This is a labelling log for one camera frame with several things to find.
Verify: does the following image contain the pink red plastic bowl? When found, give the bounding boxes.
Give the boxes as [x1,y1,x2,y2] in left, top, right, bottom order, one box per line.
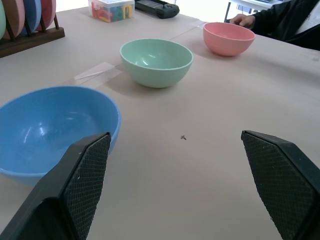
[202,21,256,57]

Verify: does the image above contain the red plate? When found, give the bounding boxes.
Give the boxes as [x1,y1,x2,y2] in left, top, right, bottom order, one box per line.
[34,0,57,32]

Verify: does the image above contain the dark wooden plate rack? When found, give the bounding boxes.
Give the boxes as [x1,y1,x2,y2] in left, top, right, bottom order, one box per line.
[0,0,66,59]

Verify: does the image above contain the blue plastic bowl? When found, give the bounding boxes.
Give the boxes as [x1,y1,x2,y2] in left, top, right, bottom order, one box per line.
[0,85,123,187]

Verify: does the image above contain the blue plate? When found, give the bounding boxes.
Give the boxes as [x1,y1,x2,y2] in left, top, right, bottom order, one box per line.
[19,0,42,36]

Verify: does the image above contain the green plastic bowl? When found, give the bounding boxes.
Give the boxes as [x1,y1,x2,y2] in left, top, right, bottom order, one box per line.
[119,38,195,89]

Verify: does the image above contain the clear box of coloured letters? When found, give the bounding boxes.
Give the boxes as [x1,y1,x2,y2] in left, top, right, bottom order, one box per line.
[87,0,136,24]

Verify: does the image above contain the person's bare hand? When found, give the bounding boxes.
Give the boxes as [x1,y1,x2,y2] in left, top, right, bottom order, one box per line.
[229,13,256,29]

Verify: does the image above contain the green plate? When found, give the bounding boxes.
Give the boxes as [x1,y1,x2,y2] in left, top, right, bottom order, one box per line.
[0,0,7,40]

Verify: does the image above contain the clear tape strip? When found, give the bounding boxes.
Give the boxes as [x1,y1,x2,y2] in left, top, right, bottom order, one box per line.
[73,62,115,81]

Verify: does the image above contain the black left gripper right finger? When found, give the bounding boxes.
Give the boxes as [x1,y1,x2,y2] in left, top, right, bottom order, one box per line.
[240,129,320,240]

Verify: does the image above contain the pink plate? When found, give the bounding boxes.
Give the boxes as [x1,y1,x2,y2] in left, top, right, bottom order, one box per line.
[6,0,26,38]

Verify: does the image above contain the black remote controller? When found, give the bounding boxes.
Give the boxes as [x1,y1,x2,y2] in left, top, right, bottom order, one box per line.
[134,0,180,20]

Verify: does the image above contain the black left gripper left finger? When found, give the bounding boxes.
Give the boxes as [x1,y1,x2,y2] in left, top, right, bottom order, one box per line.
[0,131,112,240]

